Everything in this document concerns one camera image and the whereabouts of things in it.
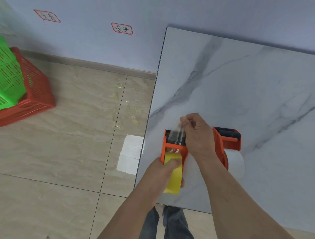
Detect person's left hand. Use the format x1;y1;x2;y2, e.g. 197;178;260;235
143;158;185;200

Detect person's right hand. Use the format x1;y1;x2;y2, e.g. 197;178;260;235
180;113;217;159

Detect orange tape dispenser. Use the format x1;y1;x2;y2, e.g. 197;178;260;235
161;129;189;165
212;127;242;171

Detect yellow tape roll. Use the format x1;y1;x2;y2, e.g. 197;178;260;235
163;152;184;195

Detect clear tape strip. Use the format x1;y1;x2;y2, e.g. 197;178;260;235
176;117;188;146

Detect person's left forearm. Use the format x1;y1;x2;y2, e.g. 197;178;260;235
97;181;163;239

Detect person's right forearm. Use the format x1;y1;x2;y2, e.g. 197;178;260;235
194;150;295;239

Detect white paper sheet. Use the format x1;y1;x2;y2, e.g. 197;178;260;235
116;134;146;175

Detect scattered clear tape scraps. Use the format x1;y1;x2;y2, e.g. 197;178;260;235
111;81;142;130

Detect white tape roll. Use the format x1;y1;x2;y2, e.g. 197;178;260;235
223;148;245;179

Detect blue jeans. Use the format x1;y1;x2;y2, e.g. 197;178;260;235
139;206;195;239

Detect red plastic basket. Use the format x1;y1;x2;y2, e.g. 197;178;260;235
0;47;56;127

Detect green plastic basket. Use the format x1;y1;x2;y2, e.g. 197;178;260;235
0;36;27;111

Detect red-bordered wall label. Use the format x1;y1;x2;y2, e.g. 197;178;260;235
111;23;133;35
34;9;61;23

